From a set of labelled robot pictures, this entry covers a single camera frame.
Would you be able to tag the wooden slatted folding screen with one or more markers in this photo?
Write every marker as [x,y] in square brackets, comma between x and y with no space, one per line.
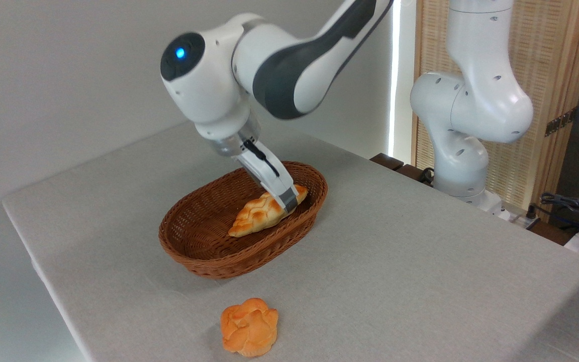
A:
[551,65]

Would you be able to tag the long braided bread loaf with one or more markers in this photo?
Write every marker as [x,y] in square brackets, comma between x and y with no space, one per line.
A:
[254,216]

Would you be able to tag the round orange knotted bread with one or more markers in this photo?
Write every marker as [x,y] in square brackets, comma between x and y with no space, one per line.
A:
[249,327]

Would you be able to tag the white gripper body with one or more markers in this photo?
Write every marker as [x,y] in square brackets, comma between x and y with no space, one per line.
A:
[264,168]

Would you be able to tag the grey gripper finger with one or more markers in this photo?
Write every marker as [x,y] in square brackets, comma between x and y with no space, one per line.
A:
[288,197]

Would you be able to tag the dark metal screen hinge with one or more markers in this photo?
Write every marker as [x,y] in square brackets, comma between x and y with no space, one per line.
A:
[560,122]

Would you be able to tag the grey tablecloth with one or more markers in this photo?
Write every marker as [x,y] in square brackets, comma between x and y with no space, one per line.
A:
[420,251]

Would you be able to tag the brown oval wicker basket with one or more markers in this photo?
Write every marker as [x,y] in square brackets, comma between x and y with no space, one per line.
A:
[204,246]

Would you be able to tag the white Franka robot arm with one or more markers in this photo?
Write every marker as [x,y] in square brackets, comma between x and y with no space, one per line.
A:
[209,85]

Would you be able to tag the dark brown wooden board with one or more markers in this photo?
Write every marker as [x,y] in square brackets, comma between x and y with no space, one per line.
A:
[389,161]

